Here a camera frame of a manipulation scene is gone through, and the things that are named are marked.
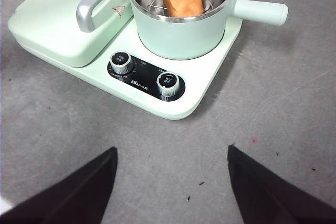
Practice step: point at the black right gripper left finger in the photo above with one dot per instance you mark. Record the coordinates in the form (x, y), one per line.
(78, 195)

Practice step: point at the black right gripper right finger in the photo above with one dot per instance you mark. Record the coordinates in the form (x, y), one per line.
(267, 197)

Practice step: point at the green breakfast maker base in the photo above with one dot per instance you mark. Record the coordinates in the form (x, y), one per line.
(204, 77)

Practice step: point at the silver control knob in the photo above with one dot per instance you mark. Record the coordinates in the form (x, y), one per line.
(168, 83)
(120, 62)

